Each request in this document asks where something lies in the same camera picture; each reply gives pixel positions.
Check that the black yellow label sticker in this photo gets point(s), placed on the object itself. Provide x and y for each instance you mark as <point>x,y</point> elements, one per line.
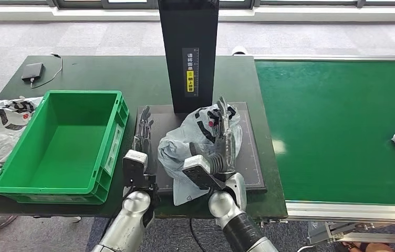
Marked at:
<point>190,81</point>

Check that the large grey plastic parcel bag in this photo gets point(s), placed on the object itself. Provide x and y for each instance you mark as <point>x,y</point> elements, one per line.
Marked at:
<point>183,146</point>

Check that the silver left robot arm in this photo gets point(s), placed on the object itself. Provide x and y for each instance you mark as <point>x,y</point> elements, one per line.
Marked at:
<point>128,226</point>

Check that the white crate label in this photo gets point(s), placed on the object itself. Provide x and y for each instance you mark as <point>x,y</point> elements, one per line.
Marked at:
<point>114,149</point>

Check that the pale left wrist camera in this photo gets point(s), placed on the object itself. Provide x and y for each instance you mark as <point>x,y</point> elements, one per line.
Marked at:
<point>135,167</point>

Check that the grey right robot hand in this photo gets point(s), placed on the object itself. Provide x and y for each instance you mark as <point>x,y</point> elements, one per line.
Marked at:
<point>225,153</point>

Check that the white table foot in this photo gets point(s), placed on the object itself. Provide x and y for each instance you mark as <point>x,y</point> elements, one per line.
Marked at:
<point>76,219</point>

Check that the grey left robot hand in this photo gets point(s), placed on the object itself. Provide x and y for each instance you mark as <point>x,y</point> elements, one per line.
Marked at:
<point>143,135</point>

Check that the green plastic crate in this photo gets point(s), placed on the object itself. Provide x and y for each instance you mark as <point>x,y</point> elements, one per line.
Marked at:
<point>61,153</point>

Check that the white round object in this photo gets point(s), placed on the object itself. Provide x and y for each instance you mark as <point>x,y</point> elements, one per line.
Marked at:
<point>239,51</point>

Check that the black power bank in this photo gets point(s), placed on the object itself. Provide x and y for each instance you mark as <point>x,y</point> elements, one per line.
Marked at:
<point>32,71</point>

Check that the aluminium conveyor frame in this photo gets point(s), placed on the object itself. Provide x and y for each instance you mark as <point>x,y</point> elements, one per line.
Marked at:
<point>322,210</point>

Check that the dark window frame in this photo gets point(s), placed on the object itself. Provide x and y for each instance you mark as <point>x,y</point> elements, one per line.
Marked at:
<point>58,3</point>

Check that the black inbound scanner machine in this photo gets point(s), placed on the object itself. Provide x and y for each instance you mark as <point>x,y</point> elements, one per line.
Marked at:
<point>190,34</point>

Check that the green conveyor belt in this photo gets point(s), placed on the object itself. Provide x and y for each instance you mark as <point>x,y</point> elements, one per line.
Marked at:
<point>322,121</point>

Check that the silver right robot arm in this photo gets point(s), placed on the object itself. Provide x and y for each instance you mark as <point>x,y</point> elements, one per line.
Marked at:
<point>239,229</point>

